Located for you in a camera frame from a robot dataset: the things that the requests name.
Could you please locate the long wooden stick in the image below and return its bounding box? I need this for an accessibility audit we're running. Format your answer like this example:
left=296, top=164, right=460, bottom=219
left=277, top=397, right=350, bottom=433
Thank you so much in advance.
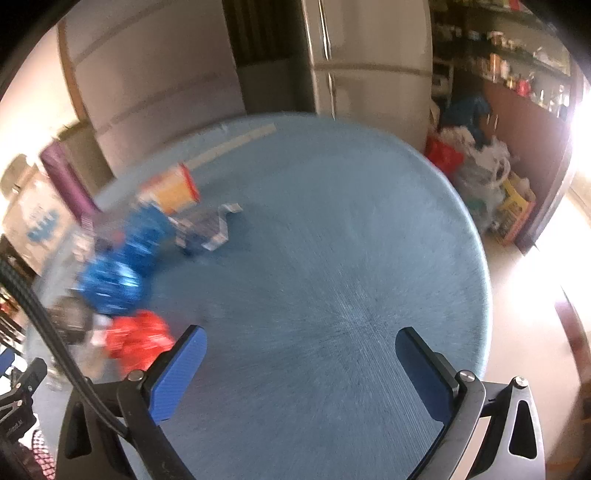
left=185, top=123, right=276, bottom=170

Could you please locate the silver refrigerator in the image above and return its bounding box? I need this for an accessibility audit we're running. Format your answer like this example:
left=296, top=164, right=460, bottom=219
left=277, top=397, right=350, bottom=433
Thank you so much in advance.
left=301, top=0, right=433, bottom=151

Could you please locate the kitchen shelf with jars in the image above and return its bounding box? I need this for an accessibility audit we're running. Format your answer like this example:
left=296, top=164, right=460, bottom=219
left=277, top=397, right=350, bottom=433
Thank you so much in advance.
left=429, top=1, right=576, bottom=120

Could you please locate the purple thermos bottle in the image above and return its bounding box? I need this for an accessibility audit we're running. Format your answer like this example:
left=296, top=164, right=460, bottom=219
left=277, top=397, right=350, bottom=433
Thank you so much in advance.
left=39, top=140, right=99, bottom=223

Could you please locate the blue round tablecloth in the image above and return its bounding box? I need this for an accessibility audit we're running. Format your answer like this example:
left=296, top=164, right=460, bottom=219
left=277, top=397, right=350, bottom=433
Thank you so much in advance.
left=27, top=111, right=493, bottom=480

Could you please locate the shiny blue foil wrapper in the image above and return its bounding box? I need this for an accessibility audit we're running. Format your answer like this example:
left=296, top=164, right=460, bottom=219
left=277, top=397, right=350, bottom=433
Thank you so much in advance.
left=74, top=255, right=146, bottom=317

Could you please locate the black braided cable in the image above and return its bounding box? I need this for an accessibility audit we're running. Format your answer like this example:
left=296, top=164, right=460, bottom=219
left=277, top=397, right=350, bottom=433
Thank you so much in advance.
left=0, top=255, right=129, bottom=439

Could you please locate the grey cabinet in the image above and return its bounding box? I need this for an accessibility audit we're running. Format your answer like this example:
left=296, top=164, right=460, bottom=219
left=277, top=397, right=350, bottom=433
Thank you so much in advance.
left=63, top=0, right=245, bottom=175

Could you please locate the pile of plastic bags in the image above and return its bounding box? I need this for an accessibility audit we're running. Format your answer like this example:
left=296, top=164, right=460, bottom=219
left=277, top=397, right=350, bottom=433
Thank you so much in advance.
left=425, top=95, right=536, bottom=245

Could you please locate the white chest freezer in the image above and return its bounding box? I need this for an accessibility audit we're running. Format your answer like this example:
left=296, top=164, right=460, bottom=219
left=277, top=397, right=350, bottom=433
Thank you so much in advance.
left=2, top=172, right=74, bottom=275

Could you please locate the silver foil wrapper strip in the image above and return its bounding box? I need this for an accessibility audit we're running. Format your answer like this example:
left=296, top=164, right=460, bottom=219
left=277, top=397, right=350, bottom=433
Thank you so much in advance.
left=175, top=203, right=242, bottom=256

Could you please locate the red plastic bag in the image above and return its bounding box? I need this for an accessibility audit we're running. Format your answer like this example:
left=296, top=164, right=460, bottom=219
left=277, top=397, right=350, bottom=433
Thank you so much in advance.
left=105, top=310, right=175, bottom=377

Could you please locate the red white medicine box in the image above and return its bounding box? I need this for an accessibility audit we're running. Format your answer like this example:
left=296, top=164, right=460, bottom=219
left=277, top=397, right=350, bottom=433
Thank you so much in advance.
left=136, top=163, right=200, bottom=216

